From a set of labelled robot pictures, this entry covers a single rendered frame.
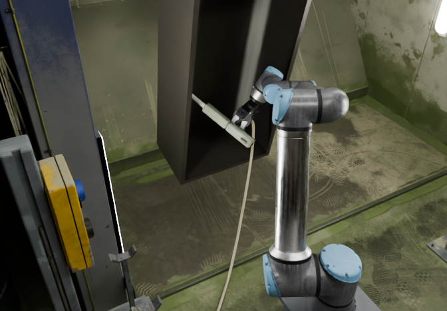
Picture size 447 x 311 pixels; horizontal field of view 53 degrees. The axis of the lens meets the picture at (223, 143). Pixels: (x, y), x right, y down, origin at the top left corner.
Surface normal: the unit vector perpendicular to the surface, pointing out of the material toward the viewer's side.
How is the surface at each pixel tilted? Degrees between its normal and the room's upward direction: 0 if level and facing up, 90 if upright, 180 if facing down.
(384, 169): 0
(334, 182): 0
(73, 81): 90
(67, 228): 90
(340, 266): 5
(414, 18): 90
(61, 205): 90
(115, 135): 57
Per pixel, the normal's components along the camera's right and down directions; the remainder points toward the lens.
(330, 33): 0.40, 0.00
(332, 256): 0.10, -0.80
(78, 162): 0.47, 0.52
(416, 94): -0.88, 0.27
